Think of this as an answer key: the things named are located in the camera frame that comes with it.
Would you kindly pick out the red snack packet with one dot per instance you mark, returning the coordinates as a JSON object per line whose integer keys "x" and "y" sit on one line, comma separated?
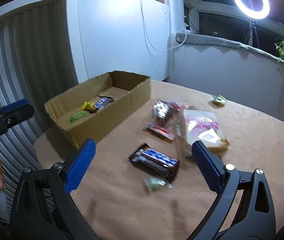
{"x": 160, "y": 131}

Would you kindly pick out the yellow candy wrapper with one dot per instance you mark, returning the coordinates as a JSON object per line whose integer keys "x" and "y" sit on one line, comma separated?
{"x": 88, "y": 106}

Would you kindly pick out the blue white chocolate bar pack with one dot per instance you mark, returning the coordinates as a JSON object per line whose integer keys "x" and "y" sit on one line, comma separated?
{"x": 160, "y": 163}

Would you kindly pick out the grey windowsill cloth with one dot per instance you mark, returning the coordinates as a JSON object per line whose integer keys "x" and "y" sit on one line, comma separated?
{"x": 205, "y": 40}

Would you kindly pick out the snickers bar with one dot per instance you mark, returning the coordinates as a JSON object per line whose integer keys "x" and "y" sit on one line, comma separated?
{"x": 102, "y": 102}

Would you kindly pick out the green jelly cup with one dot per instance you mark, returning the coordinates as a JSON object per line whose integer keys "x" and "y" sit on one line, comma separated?
{"x": 218, "y": 99}

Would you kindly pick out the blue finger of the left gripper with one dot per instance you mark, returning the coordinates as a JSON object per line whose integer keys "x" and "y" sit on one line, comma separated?
{"x": 15, "y": 105}

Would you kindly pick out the white cabinet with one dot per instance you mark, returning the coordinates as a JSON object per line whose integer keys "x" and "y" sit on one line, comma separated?
{"x": 130, "y": 35}

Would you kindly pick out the ring light tripod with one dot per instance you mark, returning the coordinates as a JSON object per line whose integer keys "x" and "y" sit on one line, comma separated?
{"x": 252, "y": 34}

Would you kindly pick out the small clear green candy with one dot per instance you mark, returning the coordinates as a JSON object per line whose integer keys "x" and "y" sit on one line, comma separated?
{"x": 156, "y": 183}

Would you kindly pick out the white ring light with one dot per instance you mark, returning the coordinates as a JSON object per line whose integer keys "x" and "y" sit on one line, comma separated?
{"x": 255, "y": 9}

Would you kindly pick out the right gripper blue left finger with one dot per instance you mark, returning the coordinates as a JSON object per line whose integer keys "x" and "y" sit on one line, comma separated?
{"x": 43, "y": 207}

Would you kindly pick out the packaged sliced bread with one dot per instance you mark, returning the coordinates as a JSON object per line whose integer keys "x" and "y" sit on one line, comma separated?
{"x": 194, "y": 125}

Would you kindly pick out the green candy wrapper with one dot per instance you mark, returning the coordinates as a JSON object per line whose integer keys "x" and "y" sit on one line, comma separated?
{"x": 76, "y": 116}

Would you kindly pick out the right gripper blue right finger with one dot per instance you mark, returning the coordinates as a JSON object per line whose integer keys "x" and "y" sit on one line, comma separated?
{"x": 255, "y": 216}

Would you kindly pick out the red clear cake packet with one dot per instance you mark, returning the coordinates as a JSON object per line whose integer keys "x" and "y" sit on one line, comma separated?
{"x": 163, "y": 110}

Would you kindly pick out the brown cardboard box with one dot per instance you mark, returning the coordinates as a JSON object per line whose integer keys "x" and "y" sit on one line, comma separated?
{"x": 129, "y": 91}

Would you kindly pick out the window frame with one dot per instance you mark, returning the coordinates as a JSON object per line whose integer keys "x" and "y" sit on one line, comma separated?
{"x": 222, "y": 18}

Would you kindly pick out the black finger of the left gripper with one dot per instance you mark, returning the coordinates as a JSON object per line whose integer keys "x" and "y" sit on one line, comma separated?
{"x": 17, "y": 116}

